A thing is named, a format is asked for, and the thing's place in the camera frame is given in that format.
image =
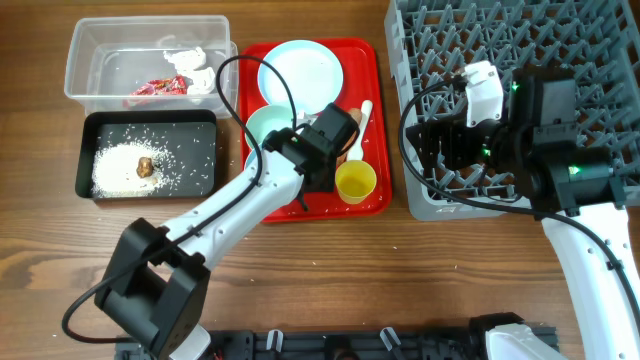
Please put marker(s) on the red snack wrapper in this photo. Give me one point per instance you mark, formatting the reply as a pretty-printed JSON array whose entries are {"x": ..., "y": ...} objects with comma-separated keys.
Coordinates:
[{"x": 160, "y": 87}]

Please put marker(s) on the red serving tray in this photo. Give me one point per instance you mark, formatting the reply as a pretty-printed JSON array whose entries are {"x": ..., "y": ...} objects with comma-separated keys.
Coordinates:
[{"x": 359, "y": 63}]

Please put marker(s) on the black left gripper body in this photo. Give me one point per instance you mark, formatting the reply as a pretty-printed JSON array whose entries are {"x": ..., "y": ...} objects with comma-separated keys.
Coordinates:
[{"x": 329, "y": 181}]

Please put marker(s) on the black tray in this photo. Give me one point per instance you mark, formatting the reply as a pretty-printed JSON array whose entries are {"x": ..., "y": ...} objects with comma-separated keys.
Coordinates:
[{"x": 95, "y": 120}]

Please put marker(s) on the mint green bowl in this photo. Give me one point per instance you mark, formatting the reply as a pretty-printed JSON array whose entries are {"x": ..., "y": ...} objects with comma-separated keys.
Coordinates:
[{"x": 268, "y": 118}]

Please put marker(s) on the light blue bowl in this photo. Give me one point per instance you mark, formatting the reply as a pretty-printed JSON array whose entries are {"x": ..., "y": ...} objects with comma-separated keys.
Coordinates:
[{"x": 250, "y": 160}]

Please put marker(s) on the white rice pile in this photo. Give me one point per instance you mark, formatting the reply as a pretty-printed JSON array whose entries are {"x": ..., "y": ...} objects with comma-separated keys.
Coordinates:
[{"x": 183, "y": 155}]

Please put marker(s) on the clear plastic bin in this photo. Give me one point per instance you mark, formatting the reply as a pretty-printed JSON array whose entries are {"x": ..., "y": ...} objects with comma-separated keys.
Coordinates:
[{"x": 111, "y": 57}]

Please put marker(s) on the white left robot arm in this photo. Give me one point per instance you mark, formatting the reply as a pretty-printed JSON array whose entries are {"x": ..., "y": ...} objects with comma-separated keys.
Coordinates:
[{"x": 157, "y": 278}]

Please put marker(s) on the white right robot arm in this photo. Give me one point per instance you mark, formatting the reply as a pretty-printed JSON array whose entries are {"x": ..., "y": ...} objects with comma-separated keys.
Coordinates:
[{"x": 529, "y": 130}]

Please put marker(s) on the light blue plate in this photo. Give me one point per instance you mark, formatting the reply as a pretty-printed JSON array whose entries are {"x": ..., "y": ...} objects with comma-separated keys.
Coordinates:
[{"x": 312, "y": 72}]

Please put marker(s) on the grey dishwasher rack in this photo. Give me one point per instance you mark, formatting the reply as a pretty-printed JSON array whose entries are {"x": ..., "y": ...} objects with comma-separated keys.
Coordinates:
[{"x": 598, "y": 40}]

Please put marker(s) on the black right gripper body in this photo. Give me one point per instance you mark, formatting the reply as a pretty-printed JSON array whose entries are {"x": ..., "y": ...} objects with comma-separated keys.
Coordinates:
[{"x": 466, "y": 146}]

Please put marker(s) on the yellow plastic cup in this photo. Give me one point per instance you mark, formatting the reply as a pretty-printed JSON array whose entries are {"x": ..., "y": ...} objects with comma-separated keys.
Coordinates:
[{"x": 355, "y": 180}]

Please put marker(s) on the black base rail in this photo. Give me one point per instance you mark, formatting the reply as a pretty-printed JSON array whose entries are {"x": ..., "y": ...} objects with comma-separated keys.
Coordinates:
[{"x": 455, "y": 343}]

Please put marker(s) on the orange carrot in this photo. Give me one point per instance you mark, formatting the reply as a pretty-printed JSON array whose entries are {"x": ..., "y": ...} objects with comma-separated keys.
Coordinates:
[{"x": 356, "y": 115}]

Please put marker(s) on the brown food scrap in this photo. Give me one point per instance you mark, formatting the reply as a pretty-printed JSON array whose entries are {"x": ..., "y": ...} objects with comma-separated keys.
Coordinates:
[{"x": 144, "y": 167}]

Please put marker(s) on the white plastic spoon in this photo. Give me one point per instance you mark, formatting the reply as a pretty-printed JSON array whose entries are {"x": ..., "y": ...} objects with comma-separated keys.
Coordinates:
[{"x": 356, "y": 152}]

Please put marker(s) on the white napkin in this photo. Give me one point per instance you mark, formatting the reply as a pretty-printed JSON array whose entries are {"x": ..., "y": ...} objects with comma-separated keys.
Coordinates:
[{"x": 192, "y": 65}]

